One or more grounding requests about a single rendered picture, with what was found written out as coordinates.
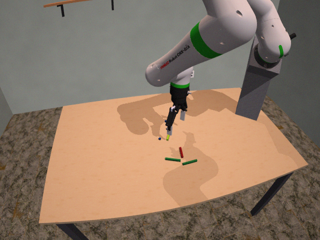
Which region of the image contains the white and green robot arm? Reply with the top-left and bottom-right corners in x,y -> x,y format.
145,0 -> 296,98

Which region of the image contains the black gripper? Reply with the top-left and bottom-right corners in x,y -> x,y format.
165,96 -> 188,136

